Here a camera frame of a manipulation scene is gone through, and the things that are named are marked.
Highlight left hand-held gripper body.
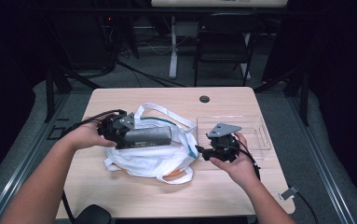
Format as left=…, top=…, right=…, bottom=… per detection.
left=97, top=109, right=136, bottom=149

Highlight grey cylindrical bottle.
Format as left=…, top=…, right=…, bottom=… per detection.
left=123, top=125, right=173, bottom=147

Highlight person's right hand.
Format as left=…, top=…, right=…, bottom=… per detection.
left=209, top=132, right=262, bottom=189

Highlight person's left hand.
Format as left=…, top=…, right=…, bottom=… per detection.
left=68, top=112, right=120, bottom=151

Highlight white plastic bag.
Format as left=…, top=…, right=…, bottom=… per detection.
left=103, top=102, right=199, bottom=186

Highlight black metal stand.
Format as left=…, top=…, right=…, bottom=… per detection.
left=43, top=63, right=103, bottom=123
left=254, top=63, right=311, bottom=127

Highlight white desk leg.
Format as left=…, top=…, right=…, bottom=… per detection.
left=168, top=15, right=180, bottom=80

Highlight black rounded seat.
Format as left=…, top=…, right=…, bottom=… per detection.
left=73, top=203, right=113, bottom=224

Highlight black floor cable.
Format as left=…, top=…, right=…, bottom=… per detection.
left=116, top=60, right=187, bottom=89

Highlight black cable with grey tag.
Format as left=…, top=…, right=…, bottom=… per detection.
left=279, top=185, right=320, bottom=224

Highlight black chair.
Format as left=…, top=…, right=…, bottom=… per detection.
left=192, top=12, right=263, bottom=88

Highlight right hand-held gripper cable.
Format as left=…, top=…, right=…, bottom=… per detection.
left=237, top=145, right=262, bottom=181

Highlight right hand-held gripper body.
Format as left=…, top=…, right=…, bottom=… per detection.
left=205, top=122, right=243, bottom=163

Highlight clear plastic box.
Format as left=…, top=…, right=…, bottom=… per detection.
left=196, top=114, right=273, bottom=161

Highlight left hand-held gripper cable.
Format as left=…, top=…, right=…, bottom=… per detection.
left=62, top=108, right=128, bottom=138

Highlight hand-held gripper cable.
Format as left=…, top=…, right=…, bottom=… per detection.
left=62, top=108, right=128, bottom=138
left=237, top=145, right=262, bottom=181

